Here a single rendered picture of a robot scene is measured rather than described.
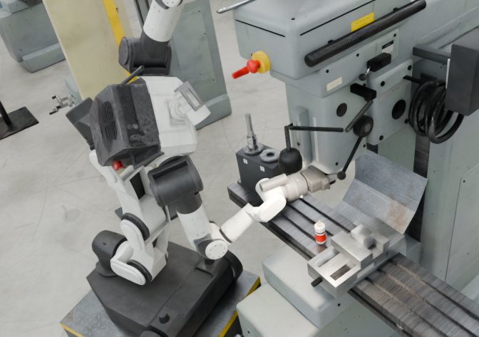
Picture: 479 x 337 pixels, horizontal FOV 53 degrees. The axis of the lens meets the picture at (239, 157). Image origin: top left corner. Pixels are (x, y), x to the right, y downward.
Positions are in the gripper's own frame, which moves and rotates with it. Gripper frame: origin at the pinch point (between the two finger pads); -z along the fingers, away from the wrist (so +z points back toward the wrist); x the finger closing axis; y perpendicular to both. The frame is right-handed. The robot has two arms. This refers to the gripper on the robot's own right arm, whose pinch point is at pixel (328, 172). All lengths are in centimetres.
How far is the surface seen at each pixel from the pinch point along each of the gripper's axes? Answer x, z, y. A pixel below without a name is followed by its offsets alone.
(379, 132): -8.4, -14.9, -16.6
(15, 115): 400, 160, 122
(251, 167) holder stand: 41.3, 15.5, 18.5
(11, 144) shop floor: 340, 165, 124
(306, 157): -4.9, 10.8, -14.9
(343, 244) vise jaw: -14.5, 3.8, 21.6
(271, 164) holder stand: 33.2, 8.9, 14.0
